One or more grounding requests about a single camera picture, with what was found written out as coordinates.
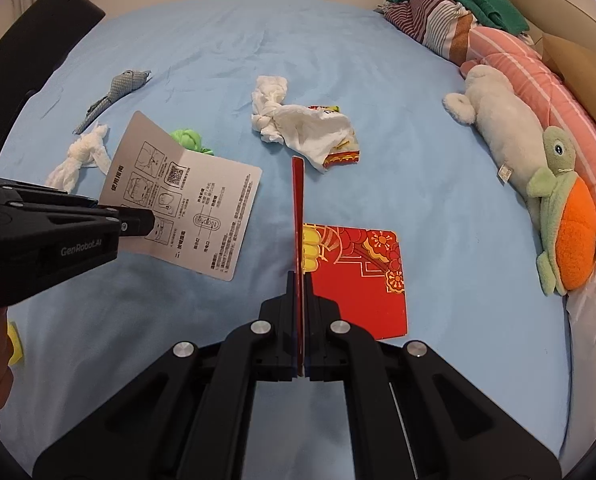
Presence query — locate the brown cardboard box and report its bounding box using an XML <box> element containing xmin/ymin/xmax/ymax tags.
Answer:
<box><xmin>540</xmin><ymin>30</ymin><xmax>596</xmax><ymax>156</ymax></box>

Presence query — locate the small yellow object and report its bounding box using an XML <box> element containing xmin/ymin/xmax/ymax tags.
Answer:
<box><xmin>7</xmin><ymin>321</ymin><xmax>26</xmax><ymax>367</ymax></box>

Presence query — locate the striped blanket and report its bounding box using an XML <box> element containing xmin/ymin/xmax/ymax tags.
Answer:
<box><xmin>375</xmin><ymin>0</ymin><xmax>483</xmax><ymax>65</ymax></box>

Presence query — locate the beige bed headboard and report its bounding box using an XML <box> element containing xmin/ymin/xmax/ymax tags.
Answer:
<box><xmin>495</xmin><ymin>0</ymin><xmax>596</xmax><ymax>56</ymax></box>

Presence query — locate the grey knotted cloth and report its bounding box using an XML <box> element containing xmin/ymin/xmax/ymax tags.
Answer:
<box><xmin>73</xmin><ymin>70</ymin><xmax>153</xmax><ymax>135</ymax></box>

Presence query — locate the large white knotted cloth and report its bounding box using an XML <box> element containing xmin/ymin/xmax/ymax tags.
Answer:
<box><xmin>250</xmin><ymin>75</ymin><xmax>355</xmax><ymax>173</ymax></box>

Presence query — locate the yellow red snack wrapper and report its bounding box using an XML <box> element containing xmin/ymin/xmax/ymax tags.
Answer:
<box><xmin>308</xmin><ymin>104</ymin><xmax>363</xmax><ymax>167</ymax></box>

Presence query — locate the pink striped pillow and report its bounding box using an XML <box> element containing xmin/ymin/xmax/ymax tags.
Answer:
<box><xmin>460</xmin><ymin>26</ymin><xmax>596</xmax><ymax>256</ymax></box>

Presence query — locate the white instruction leaflet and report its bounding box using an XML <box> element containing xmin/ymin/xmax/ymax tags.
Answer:
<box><xmin>99</xmin><ymin>111</ymin><xmax>263</xmax><ymax>282</ymax></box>

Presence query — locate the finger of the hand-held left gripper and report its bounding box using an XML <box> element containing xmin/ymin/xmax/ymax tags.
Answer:
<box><xmin>0</xmin><ymin>177</ymin><xmax>102</xmax><ymax>209</ymax></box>
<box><xmin>5</xmin><ymin>197</ymin><xmax>157</xmax><ymax>248</ymax></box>

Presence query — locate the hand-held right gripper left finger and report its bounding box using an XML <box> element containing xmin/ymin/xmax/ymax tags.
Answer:
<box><xmin>32</xmin><ymin>270</ymin><xmax>299</xmax><ymax>480</ymax></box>

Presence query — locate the red printed paper envelope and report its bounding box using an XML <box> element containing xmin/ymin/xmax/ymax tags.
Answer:
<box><xmin>290</xmin><ymin>156</ymin><xmax>409</xmax><ymax>378</ymax></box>

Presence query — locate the green orange turtle plush toy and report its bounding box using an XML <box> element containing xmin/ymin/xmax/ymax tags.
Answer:
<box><xmin>526</xmin><ymin>126</ymin><xmax>596</xmax><ymax>297</ymax></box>

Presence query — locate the green towel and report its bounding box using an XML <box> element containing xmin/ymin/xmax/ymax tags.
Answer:
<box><xmin>385</xmin><ymin>0</ymin><xmax>529</xmax><ymax>37</ymax></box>

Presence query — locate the white seal plush toy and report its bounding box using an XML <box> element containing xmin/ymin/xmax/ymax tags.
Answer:
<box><xmin>443</xmin><ymin>64</ymin><xmax>558</xmax><ymax>253</ymax></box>

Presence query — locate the green small toy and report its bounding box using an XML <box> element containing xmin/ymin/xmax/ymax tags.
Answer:
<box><xmin>169</xmin><ymin>128</ymin><xmax>213</xmax><ymax>156</ymax></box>

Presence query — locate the small white knotted cloth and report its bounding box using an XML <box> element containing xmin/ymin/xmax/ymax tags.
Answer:
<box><xmin>45</xmin><ymin>122</ymin><xmax>113</xmax><ymax>193</ymax></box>

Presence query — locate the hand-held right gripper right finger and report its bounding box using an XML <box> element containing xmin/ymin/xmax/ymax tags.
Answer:
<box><xmin>303</xmin><ymin>279</ymin><xmax>563</xmax><ymax>480</ymax></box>

